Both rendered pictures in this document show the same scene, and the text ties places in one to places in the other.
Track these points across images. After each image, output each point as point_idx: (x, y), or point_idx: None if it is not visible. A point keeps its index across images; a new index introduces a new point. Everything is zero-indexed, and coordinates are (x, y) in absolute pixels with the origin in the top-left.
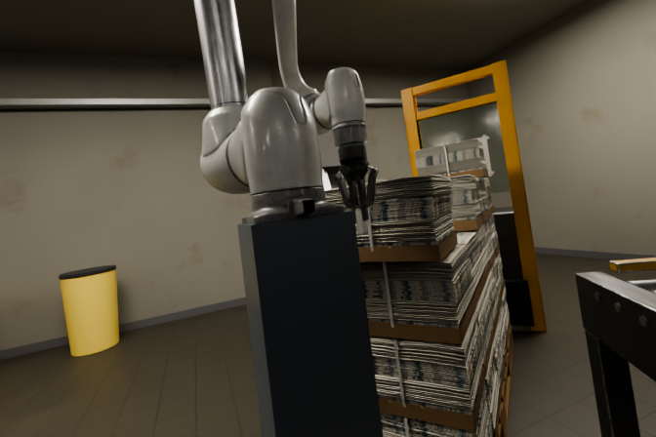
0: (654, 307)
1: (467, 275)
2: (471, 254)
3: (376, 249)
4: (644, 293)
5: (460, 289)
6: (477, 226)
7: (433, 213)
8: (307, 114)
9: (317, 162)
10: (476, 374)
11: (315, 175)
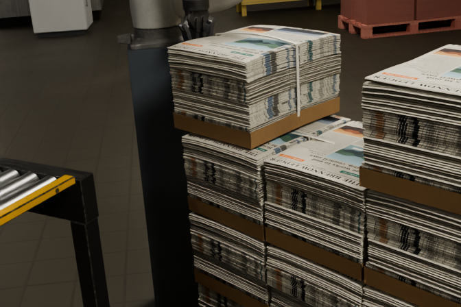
0: (21, 161)
1: (234, 183)
2: (311, 198)
3: None
4: (33, 168)
5: (204, 175)
6: (369, 184)
7: (174, 83)
8: None
9: (136, 13)
10: (230, 275)
11: (136, 21)
